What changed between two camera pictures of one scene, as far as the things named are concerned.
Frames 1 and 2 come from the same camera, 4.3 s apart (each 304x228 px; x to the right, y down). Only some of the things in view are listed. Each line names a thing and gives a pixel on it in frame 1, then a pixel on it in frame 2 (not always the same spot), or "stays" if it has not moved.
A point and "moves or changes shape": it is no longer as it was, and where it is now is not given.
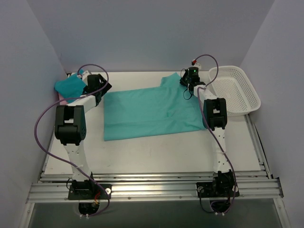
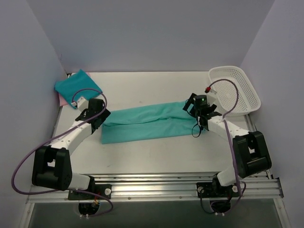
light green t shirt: x=167 y=109 moves or changes shape
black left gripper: x=104 y=85 -> x=100 y=118
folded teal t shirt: x=71 y=87 stays
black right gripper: x=184 y=78 -> x=189 y=104
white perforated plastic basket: x=232 y=85 stays
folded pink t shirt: x=63 y=102 stays
